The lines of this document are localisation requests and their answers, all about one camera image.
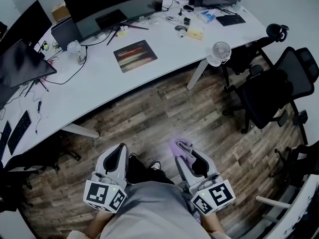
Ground tilted black monitor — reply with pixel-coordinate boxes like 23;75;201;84
0;39;58;90

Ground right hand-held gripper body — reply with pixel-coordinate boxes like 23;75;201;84
188;174;236;217

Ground black mesh office chair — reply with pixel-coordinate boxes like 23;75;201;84
222;46;319;145

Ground grey computer case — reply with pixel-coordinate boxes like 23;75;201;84
50;17;83;52

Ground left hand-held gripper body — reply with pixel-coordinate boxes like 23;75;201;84
83;172;129;214

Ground person's left forearm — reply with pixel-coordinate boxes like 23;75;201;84
83;209;116;239

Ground striped dark mouse pad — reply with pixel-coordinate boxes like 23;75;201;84
113;40;159;74

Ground black headset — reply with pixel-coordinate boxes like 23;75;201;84
265;23;290;43

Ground blue white packet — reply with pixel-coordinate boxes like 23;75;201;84
198;9;216;24

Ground large curved black monitor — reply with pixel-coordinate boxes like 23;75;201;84
63;0;165;40

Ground purple cloth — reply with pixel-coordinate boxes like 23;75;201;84
170;138;197;168

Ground long black cable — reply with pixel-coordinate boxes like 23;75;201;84
44;44;88;85

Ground person's right forearm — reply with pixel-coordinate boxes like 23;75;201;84
200;212;226;237

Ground person's black trousers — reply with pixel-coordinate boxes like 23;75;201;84
128;155;175;186

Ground white desk fan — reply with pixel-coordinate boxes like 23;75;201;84
207;41;232;67

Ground black keyboard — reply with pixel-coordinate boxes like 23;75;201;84
215;14;247;27
7;110;32;156
0;120;12;159

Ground person's grey shirt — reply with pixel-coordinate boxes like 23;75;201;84
99;180;212;239

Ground white desk leg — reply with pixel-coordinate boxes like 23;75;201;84
186;58;208;91
61;122;100;139

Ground thin black cable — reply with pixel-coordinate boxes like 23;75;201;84
24;83;43;135

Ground brown cardboard box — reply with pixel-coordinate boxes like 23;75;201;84
51;4;71;22

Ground clear glass jar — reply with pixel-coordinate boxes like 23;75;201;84
66;40;87;65

